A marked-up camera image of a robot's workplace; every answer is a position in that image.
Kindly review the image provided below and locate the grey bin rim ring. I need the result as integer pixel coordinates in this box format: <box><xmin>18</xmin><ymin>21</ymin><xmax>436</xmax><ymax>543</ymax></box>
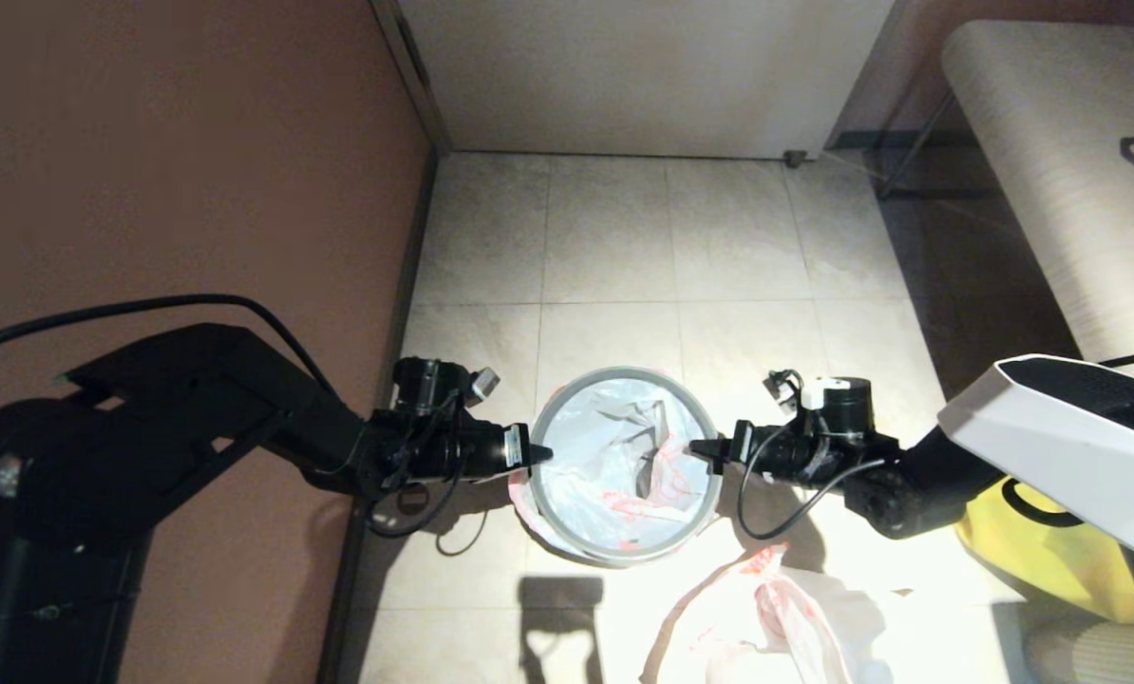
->
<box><xmin>527</xmin><ymin>367</ymin><xmax>724</xmax><ymax>564</ymax></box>

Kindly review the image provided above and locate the fresh white plastic bag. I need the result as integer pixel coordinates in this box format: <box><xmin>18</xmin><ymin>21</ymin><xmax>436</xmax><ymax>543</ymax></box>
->
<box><xmin>508</xmin><ymin>365</ymin><xmax>726</xmax><ymax>569</ymax></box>

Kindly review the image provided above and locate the used white bin liner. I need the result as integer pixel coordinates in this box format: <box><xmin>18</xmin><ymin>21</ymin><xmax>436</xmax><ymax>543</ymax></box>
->
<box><xmin>641</xmin><ymin>543</ymin><xmax>912</xmax><ymax>684</ymax></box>

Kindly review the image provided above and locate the yellow bag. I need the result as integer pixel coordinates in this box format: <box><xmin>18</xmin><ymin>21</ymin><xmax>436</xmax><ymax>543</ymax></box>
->
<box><xmin>954</xmin><ymin>475</ymin><xmax>1134</xmax><ymax>626</ymax></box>

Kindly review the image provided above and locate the dark grey baseboard strip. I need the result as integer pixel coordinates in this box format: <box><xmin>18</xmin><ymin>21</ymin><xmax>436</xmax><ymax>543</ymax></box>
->
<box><xmin>318</xmin><ymin>150</ymin><xmax>442</xmax><ymax>684</ymax></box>

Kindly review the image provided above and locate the white door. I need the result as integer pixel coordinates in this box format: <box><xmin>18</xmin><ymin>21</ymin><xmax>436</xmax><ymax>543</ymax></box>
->
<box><xmin>396</xmin><ymin>0</ymin><xmax>896</xmax><ymax>160</ymax></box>

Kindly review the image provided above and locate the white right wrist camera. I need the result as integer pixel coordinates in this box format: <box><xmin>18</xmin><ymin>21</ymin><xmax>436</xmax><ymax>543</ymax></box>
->
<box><xmin>764</xmin><ymin>370</ymin><xmax>804</xmax><ymax>409</ymax></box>

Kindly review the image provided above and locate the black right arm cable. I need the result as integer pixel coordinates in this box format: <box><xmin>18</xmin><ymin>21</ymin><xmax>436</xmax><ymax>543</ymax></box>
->
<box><xmin>737</xmin><ymin>423</ymin><xmax>888</xmax><ymax>542</ymax></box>

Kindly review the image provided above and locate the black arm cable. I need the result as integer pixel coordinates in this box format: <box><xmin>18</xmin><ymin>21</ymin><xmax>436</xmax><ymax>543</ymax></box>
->
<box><xmin>737</xmin><ymin>423</ymin><xmax>888</xmax><ymax>542</ymax></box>
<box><xmin>0</xmin><ymin>294</ymin><xmax>342</xmax><ymax>400</ymax></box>

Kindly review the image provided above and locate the black metal bench frame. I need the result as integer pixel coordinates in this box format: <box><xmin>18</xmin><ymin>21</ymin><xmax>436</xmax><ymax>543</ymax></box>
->
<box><xmin>874</xmin><ymin>93</ymin><xmax>963</xmax><ymax>203</ymax></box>

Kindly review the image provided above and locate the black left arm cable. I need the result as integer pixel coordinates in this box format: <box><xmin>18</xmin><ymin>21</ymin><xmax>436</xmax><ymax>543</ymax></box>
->
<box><xmin>0</xmin><ymin>294</ymin><xmax>342</xmax><ymax>400</ymax></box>

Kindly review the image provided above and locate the grey door frame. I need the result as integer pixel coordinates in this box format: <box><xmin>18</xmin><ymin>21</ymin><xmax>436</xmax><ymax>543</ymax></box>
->
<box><xmin>369</xmin><ymin>0</ymin><xmax>455</xmax><ymax>156</ymax></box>

